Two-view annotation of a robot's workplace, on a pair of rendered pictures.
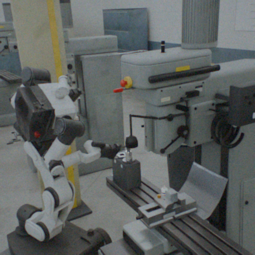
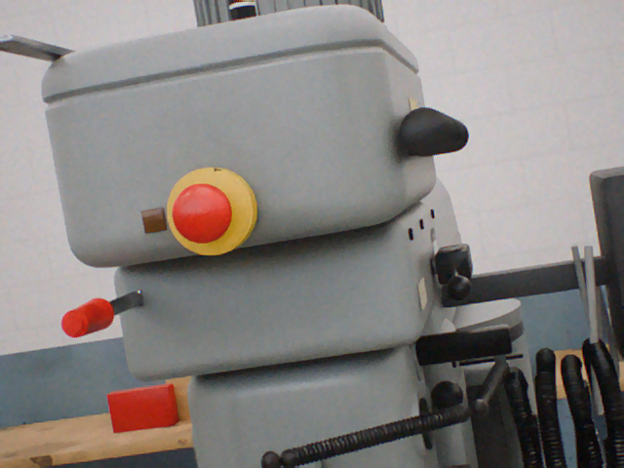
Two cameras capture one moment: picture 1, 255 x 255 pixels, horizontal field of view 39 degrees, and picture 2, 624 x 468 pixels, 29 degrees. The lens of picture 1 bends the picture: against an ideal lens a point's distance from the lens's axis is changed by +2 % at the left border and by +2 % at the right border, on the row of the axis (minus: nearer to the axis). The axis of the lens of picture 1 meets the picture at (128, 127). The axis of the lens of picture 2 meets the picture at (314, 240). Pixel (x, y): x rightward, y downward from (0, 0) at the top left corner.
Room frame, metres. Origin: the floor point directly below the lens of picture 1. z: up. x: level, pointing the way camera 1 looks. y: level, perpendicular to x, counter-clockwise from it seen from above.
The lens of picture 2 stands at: (1.23, 0.60, 1.77)
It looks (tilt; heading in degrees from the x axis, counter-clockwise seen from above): 3 degrees down; 309
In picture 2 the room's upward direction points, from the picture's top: 10 degrees counter-clockwise
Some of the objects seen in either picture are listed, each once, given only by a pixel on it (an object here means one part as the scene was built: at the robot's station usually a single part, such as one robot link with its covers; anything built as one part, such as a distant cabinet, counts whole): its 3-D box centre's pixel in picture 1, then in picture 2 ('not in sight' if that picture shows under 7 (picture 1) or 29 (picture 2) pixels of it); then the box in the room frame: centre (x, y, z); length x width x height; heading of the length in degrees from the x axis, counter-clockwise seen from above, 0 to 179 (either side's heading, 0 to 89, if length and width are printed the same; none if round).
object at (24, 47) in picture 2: (127, 53); (59, 55); (1.95, -0.01, 1.89); 0.24 x 0.04 x 0.01; 122
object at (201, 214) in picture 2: (123, 82); (204, 213); (1.80, 0.01, 1.76); 0.04 x 0.03 x 0.04; 30
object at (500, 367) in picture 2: (172, 115); (490, 386); (1.76, -0.23, 1.58); 0.17 x 0.01 x 0.01; 114
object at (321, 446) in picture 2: (145, 117); (387, 433); (1.76, -0.09, 1.58); 0.17 x 0.01 x 0.01; 62
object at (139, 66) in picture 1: (165, 66); (268, 140); (1.94, -0.22, 1.81); 0.47 x 0.26 x 0.16; 120
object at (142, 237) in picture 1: (166, 227); not in sight; (1.93, -0.21, 0.78); 0.50 x 0.35 x 0.12; 120
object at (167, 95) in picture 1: (169, 89); (299, 281); (1.95, -0.24, 1.68); 0.34 x 0.24 x 0.10; 120
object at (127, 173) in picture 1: (126, 169); not in sight; (2.29, 0.04, 1.02); 0.22 x 0.12 x 0.20; 28
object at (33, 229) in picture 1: (45, 224); not in sight; (2.17, 0.63, 0.68); 0.21 x 0.20 x 0.13; 49
